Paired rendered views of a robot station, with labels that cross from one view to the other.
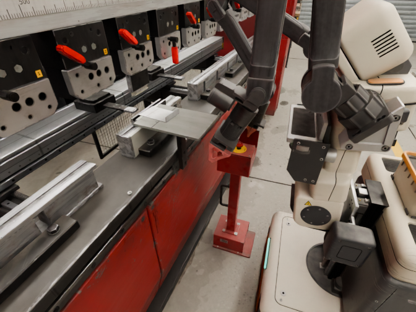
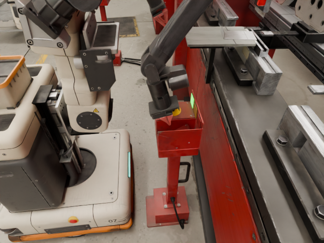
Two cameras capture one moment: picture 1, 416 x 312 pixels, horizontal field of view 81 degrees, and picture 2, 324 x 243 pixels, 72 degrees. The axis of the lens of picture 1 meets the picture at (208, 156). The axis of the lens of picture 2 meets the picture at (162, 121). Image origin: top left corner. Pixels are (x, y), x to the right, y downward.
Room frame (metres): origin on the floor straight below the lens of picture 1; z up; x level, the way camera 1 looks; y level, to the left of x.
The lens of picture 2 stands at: (1.54, -0.47, 1.37)
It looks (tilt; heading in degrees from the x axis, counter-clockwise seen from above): 43 degrees down; 155
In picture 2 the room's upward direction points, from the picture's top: straight up
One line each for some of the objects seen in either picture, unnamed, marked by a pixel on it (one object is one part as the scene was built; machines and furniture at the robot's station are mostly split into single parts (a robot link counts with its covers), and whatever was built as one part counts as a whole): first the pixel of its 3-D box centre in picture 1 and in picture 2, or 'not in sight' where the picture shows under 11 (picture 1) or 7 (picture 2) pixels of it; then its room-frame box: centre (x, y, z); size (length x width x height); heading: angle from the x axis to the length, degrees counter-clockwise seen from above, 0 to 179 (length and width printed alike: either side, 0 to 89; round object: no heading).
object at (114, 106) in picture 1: (109, 103); (293, 31); (0.93, 0.41, 1.01); 0.26 x 0.12 x 0.05; 67
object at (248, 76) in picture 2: (164, 134); (235, 63); (0.88, 0.18, 0.89); 0.30 x 0.05 x 0.03; 157
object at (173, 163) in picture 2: (233, 199); (172, 174); (0.98, -0.15, 0.39); 0.05 x 0.05 x 0.54; 71
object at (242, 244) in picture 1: (234, 234); (166, 205); (0.97, -0.18, 0.06); 0.25 x 0.20 x 0.12; 71
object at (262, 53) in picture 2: (150, 111); (255, 41); (0.90, 0.24, 0.99); 0.20 x 0.03 x 0.03; 157
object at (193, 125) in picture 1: (177, 120); (217, 35); (0.81, 0.12, 1.00); 0.26 x 0.18 x 0.01; 67
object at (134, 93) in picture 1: (138, 80); (263, 0); (0.87, 0.25, 1.13); 0.10 x 0.02 x 0.10; 157
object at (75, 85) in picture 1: (78, 59); not in sight; (0.66, 0.34, 1.26); 0.15 x 0.09 x 0.17; 157
